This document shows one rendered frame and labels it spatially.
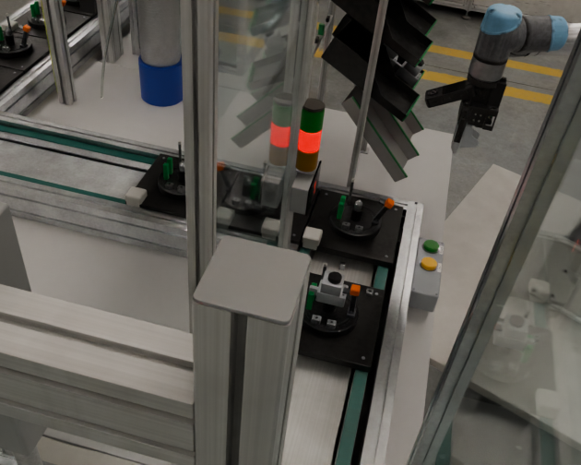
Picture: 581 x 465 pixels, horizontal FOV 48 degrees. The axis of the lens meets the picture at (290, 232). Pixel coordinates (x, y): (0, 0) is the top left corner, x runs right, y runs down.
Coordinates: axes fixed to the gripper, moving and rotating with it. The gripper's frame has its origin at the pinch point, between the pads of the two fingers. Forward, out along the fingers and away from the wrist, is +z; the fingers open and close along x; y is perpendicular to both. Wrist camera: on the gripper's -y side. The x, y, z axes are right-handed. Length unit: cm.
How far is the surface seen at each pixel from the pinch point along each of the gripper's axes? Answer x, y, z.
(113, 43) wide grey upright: 73, -127, 30
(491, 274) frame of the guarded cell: -90, -1, -42
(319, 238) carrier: -16.2, -27.1, 24.5
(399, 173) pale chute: 15.0, -10.6, 21.2
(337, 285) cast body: -40.6, -19.1, 14.9
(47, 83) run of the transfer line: 41, -137, 33
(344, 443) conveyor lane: -69, -10, 29
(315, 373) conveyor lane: -52, -19, 32
